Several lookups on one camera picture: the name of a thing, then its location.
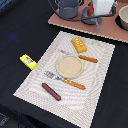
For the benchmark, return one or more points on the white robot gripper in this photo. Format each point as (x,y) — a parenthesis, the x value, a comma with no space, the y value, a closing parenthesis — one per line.
(100,7)

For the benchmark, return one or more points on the orange toy bread loaf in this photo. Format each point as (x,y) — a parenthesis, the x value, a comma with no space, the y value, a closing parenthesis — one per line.
(79,45)

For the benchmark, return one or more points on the yellow toy butter box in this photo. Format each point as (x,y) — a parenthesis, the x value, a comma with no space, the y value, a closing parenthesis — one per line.
(30,63)

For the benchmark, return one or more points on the brown toy sausage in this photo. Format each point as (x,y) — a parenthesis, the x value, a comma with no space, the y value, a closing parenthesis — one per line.
(51,91)

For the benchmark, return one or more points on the grey toy frying pan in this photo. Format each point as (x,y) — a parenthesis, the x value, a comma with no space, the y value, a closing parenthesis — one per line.
(89,18)

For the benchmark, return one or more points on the beige bowl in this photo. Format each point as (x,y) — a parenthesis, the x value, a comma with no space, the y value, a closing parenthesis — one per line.
(123,14)

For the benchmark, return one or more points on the grey toy pot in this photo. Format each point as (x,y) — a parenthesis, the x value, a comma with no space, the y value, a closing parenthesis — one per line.
(68,8)

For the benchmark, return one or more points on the round wooden plate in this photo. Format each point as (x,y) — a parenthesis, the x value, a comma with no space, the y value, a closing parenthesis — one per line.
(69,66)

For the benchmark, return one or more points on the white woven placemat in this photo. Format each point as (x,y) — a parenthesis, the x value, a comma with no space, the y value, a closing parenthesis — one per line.
(76,105)

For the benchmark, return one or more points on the toy knife wooden handle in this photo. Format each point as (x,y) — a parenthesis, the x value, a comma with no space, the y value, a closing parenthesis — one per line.
(80,56)

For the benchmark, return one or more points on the toy fork wooden handle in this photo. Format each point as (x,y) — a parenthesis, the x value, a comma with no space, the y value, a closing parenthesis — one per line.
(72,83)

